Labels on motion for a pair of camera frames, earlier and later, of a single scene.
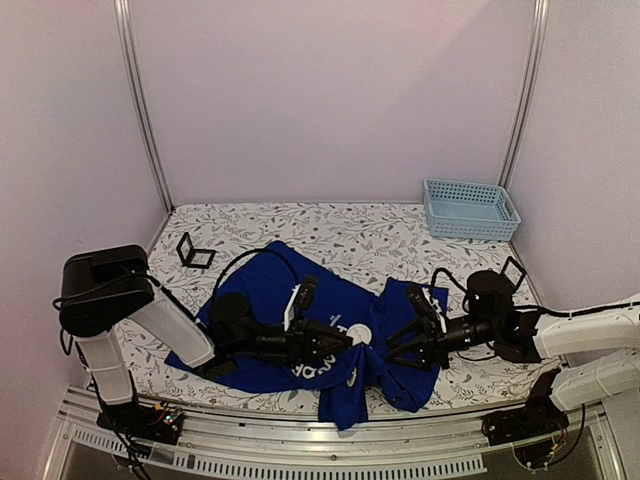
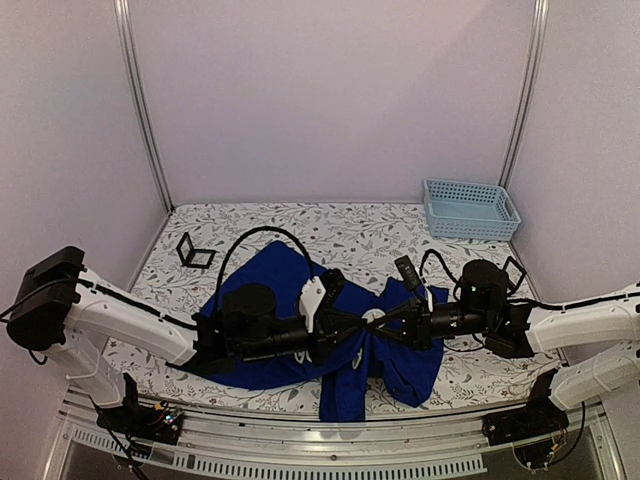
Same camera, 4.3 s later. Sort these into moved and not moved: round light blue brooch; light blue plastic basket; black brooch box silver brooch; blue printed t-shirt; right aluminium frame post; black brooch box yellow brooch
Moved: round light blue brooch; blue printed t-shirt
Not moved: light blue plastic basket; black brooch box yellow brooch; black brooch box silver brooch; right aluminium frame post
